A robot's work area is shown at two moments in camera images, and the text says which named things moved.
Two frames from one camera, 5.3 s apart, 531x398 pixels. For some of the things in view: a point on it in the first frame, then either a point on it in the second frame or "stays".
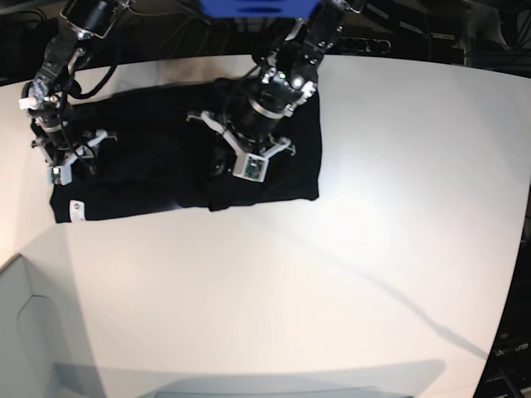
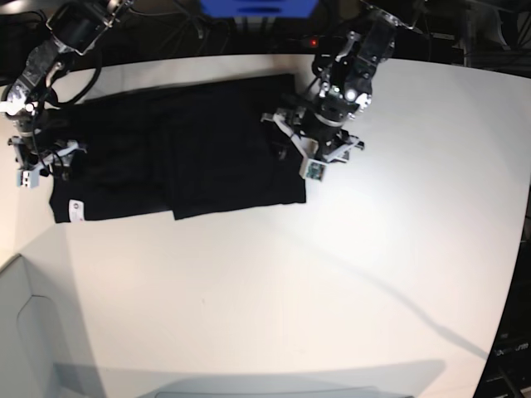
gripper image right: [254, 128] → [320, 122]
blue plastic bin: [260, 8] stays
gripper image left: [60, 143] → [28, 152]
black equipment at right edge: [508, 371] stays
